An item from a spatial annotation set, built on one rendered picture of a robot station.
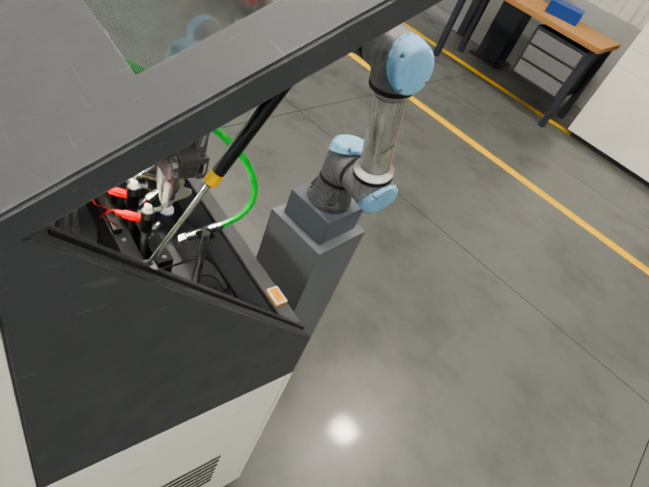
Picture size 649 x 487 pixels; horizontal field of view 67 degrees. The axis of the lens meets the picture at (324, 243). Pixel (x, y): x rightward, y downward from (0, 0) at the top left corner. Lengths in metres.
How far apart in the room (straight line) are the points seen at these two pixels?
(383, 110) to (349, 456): 1.42
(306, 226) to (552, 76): 4.37
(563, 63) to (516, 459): 4.06
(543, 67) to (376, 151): 4.48
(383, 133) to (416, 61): 0.21
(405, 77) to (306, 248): 0.69
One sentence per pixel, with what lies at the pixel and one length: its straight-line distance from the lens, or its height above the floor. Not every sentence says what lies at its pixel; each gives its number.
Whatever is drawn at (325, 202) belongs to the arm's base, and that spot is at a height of 0.93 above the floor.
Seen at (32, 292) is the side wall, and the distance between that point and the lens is 0.64.
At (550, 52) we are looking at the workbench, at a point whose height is 0.65.
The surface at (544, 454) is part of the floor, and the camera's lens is 2.68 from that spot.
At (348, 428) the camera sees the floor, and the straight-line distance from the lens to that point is 2.20.
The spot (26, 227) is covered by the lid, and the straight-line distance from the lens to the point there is 0.53.
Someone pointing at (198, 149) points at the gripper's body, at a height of 1.26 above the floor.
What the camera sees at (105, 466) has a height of 0.75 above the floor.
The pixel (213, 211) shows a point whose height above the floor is 0.95.
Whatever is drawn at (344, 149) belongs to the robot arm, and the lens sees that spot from 1.46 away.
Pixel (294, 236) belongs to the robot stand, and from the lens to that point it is 1.62.
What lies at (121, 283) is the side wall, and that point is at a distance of 0.67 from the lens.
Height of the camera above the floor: 1.86
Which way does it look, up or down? 41 degrees down
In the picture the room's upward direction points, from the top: 24 degrees clockwise
